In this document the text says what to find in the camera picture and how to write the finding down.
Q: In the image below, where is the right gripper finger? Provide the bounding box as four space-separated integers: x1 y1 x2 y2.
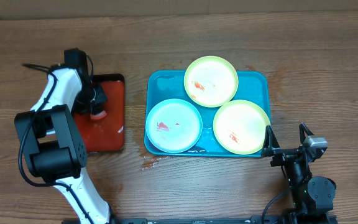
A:
299 123 313 143
262 125 280 152

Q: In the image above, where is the dark sponge with red base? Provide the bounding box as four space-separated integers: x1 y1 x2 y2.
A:
90 110 107 120

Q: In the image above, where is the green plate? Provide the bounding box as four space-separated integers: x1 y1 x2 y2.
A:
184 56 239 108
213 100 270 155

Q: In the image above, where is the light blue plate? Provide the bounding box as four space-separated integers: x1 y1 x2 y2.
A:
145 98 203 154

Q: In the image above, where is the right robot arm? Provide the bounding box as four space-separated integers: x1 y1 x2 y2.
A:
255 123 337 224

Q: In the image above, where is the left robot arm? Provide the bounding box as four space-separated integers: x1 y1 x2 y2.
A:
14 48 113 223

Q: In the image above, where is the black and red tray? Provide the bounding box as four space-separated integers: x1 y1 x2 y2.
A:
74 73 125 153

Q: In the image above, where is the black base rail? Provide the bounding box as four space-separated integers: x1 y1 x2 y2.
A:
61 215 338 224

